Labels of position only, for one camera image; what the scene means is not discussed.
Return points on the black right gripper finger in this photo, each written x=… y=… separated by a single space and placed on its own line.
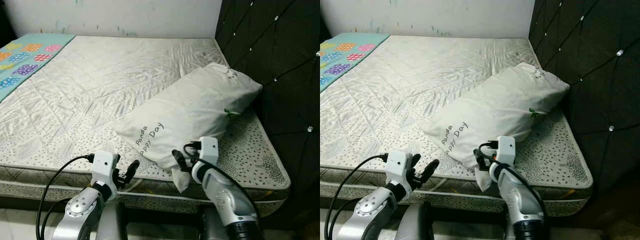
x=179 y=160
x=480 y=159

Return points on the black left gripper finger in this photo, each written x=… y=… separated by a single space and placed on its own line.
x=431 y=170
x=415 y=162
x=133 y=170
x=118 y=161

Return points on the white printed pillow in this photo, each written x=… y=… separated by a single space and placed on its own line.
x=500 y=105
x=190 y=105

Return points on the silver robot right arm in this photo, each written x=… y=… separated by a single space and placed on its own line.
x=225 y=200
x=520 y=200

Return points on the patterned bed base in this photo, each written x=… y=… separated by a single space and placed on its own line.
x=465 y=202
x=160 y=202

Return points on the grey robot left leg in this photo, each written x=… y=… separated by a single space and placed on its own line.
x=111 y=222
x=416 y=222

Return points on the grey robot leg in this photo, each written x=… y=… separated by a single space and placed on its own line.
x=212 y=231
x=416 y=222
x=111 y=222

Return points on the white patterned mattress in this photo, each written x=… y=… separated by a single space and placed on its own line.
x=415 y=90
x=100 y=90

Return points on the grey robot right leg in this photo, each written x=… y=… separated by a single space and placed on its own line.
x=212 y=231

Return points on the turquoise blanket colourful shapes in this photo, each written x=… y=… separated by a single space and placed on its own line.
x=375 y=40
x=60 y=40

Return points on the black tufted headboard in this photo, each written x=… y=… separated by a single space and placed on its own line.
x=280 y=60
x=600 y=60

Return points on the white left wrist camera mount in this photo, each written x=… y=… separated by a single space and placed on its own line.
x=104 y=164
x=397 y=162

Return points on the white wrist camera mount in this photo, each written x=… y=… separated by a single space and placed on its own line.
x=506 y=147
x=397 y=162
x=209 y=149
x=104 y=164

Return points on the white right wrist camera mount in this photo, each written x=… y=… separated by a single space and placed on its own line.
x=209 y=149
x=506 y=147

